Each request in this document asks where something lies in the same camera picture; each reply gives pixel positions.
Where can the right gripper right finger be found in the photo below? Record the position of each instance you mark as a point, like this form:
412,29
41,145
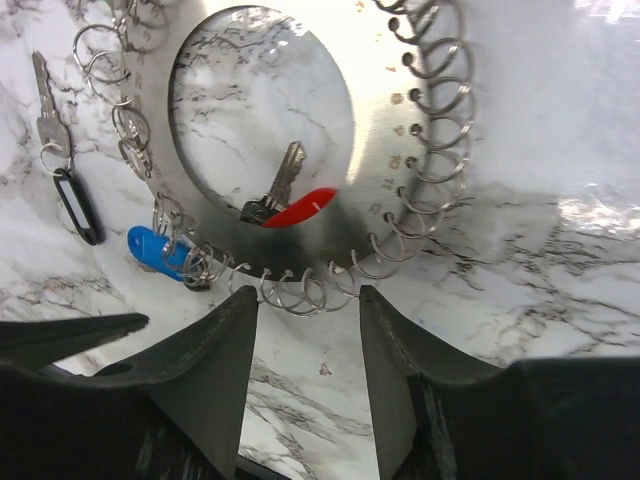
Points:
439,413

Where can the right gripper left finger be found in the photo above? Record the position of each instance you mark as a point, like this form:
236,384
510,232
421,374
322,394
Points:
171,411

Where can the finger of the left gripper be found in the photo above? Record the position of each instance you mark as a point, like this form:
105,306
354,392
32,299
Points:
53,340

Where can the round metal keyring disc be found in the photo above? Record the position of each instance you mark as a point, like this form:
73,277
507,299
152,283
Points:
206,97

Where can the key with blue tag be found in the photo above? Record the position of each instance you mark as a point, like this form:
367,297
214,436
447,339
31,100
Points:
172,259

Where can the key with black tag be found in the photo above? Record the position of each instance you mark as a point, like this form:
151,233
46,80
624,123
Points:
56,158

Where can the key with red tag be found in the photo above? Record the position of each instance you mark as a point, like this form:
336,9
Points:
275,209

